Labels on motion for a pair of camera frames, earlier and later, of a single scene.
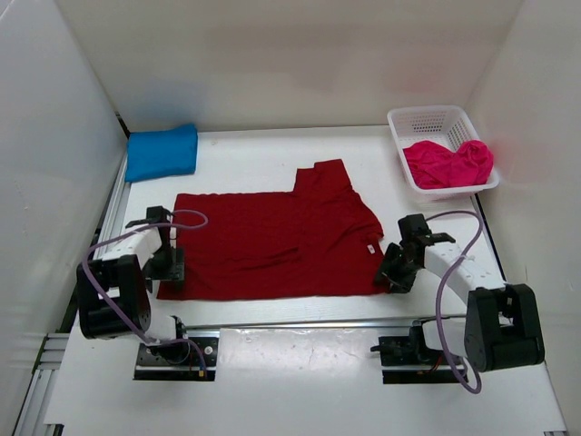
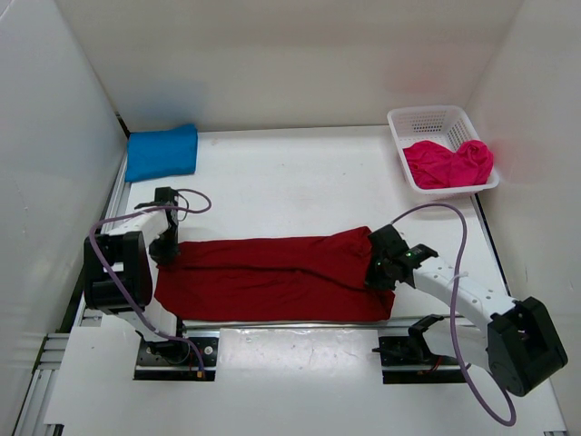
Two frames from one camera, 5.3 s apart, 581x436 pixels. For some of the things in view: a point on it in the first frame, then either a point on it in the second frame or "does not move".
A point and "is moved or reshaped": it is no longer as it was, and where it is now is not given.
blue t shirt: [157, 154] does not move
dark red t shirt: [318, 240] is moved or reshaped
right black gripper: [393, 269] to [379, 271]
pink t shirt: [433, 166] does not move
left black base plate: [184, 359] does not move
